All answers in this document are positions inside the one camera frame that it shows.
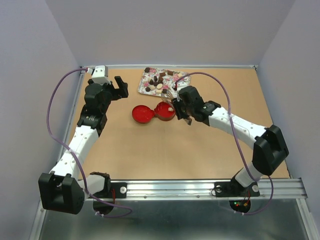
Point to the metal serving tongs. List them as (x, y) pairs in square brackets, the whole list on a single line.
[(172, 98)]

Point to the aluminium mounting rail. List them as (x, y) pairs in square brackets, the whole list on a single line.
[(205, 189)]

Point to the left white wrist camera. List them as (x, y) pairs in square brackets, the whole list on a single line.
[(100, 75)]

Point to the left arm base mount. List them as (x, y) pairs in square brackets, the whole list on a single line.
[(113, 191)]

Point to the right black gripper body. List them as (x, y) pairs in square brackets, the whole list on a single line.
[(182, 110)]

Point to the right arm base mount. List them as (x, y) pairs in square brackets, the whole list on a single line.
[(239, 196)]

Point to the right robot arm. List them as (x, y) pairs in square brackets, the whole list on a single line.
[(268, 143)]

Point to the red tin lid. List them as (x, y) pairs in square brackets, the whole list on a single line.
[(142, 114)]

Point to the floral rectangular tray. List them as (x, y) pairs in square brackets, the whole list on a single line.
[(169, 81)]

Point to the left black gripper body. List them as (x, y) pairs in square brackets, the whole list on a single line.
[(117, 94)]

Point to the red round tin box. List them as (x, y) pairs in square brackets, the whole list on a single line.
[(161, 111)]

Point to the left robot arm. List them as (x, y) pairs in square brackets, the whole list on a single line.
[(65, 187)]

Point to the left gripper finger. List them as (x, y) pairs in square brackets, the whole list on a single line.
[(121, 84), (108, 88)]

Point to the white oval chocolate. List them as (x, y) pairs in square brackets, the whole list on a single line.
[(159, 86)]

